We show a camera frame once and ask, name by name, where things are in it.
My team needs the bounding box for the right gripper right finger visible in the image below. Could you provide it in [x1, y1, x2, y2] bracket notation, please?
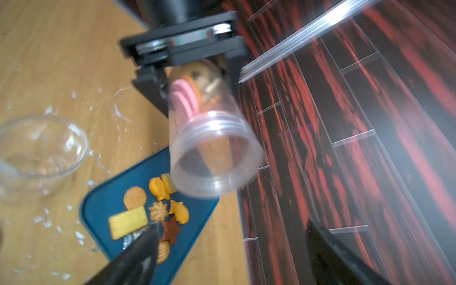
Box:
[306, 219, 389, 285]

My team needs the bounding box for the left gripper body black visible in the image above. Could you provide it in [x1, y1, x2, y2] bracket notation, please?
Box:
[119, 1, 247, 68]

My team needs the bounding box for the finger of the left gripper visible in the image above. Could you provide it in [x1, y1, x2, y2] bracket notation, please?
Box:
[223, 55, 246, 96]
[132, 66, 169, 118]

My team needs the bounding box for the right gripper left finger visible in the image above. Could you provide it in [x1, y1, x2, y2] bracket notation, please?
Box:
[87, 223, 160, 285]

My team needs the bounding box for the orange round cookie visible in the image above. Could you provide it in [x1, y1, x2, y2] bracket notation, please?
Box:
[157, 241, 171, 264]

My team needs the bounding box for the pink round sandwich cookie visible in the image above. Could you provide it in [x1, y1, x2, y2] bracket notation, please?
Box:
[170, 77, 203, 119]

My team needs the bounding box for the pale yellow rectangular biscuit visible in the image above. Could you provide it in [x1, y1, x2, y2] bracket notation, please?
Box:
[108, 206, 148, 241]

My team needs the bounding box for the yellow swirl cookie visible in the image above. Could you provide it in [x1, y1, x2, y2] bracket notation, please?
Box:
[148, 201, 169, 223]

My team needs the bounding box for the yellow fish shaped cookie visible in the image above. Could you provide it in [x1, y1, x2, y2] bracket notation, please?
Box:
[169, 200, 190, 224]

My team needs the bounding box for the clear jar with pink cookies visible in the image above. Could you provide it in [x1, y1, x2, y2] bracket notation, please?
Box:
[168, 60, 264, 198]

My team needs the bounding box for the yellow square waffle cookie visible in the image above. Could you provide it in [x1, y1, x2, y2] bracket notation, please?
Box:
[160, 173, 177, 195]

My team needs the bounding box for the clear jar with yellow cookies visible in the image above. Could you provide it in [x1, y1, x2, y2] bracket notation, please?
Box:
[1, 115, 89, 204]

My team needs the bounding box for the brown iced star cookie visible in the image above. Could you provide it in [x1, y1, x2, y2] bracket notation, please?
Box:
[160, 216, 181, 245]

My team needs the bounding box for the orange fish cookie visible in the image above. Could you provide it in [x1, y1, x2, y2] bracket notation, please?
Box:
[149, 177, 171, 201]

